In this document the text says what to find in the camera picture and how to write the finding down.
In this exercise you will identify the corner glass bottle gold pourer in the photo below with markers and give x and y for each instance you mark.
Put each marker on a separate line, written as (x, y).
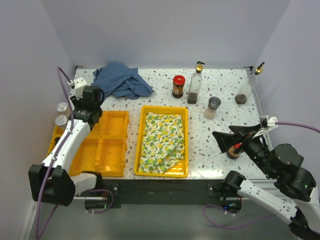
(249, 85)

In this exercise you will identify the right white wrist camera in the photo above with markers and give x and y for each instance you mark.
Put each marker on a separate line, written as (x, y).
(268, 122)

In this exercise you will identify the lemon print cloth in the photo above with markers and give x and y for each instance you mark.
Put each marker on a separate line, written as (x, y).
(163, 143)

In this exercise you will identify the yellow compartment organizer tray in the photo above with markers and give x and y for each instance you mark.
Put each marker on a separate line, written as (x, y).
(100, 149)

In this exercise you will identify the red cap soy bottle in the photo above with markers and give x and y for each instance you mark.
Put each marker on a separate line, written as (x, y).
(231, 153)

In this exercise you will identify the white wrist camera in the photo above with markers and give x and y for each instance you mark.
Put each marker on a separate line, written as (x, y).
(77, 86)
(268, 122)

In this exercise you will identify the blue checkered shirt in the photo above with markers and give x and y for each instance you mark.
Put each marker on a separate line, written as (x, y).
(121, 81)

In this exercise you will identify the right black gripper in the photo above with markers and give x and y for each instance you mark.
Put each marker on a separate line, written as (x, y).
(225, 140)

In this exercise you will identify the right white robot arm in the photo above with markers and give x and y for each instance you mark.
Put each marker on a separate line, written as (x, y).
(283, 164)

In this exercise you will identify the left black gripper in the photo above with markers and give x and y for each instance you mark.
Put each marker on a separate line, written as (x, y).
(76, 103)

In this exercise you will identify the yellow flat tray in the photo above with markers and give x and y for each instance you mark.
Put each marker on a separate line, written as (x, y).
(180, 170)

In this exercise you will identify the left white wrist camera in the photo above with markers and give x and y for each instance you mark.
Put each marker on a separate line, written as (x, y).
(77, 86)

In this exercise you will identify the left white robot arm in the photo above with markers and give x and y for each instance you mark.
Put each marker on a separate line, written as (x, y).
(50, 181)

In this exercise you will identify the red lid sauce jar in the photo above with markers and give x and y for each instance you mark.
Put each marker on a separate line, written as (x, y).
(178, 86)

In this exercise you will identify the blue label spice jar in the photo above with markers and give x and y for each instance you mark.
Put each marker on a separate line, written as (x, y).
(63, 109)

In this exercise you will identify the glass oil bottle gold pourer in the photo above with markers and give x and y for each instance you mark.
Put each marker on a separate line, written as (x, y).
(195, 83)

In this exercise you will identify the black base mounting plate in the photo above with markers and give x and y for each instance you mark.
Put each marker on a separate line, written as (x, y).
(162, 192)

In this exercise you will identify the grey cap salt grinder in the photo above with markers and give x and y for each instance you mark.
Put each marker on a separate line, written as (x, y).
(211, 110)

